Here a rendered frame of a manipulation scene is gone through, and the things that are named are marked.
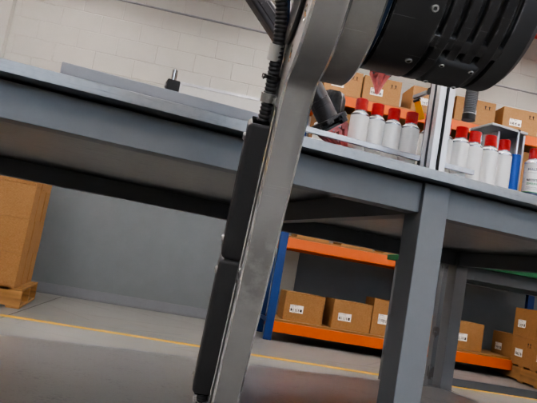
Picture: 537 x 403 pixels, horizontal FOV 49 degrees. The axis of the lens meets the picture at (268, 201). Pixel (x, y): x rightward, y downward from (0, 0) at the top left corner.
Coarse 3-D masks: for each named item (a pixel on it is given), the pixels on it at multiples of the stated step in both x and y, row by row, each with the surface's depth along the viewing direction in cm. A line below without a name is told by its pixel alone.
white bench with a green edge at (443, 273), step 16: (480, 272) 287; (496, 272) 288; (512, 272) 284; (496, 288) 353; (512, 288) 354; (528, 288) 290; (432, 320) 285; (384, 336) 344; (432, 336) 282; (432, 352) 279; (432, 368) 278; (464, 384) 313; (480, 384) 314
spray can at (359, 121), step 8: (360, 104) 160; (352, 112) 161; (360, 112) 159; (352, 120) 159; (360, 120) 158; (368, 120) 160; (352, 128) 159; (360, 128) 158; (352, 136) 158; (360, 136) 158
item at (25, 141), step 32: (0, 64) 89; (96, 96) 94; (128, 96) 95; (0, 128) 143; (224, 128) 101; (32, 160) 199; (64, 160) 184; (96, 160) 170; (128, 160) 159; (160, 160) 149; (352, 160) 108; (384, 160) 110; (192, 192) 211; (224, 192) 194; (480, 192) 117; (512, 192) 119; (352, 224) 223; (384, 224) 204; (448, 224) 174
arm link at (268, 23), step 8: (248, 0) 159; (256, 0) 157; (264, 0) 157; (256, 8) 157; (264, 8) 156; (272, 8) 156; (256, 16) 160; (264, 16) 156; (272, 16) 156; (264, 24) 158; (272, 24) 155; (272, 32) 155; (272, 40) 158
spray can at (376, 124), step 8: (376, 104) 162; (376, 112) 162; (376, 120) 161; (384, 120) 162; (368, 128) 161; (376, 128) 160; (368, 136) 161; (376, 136) 160; (376, 144) 160; (368, 152) 160; (376, 152) 160
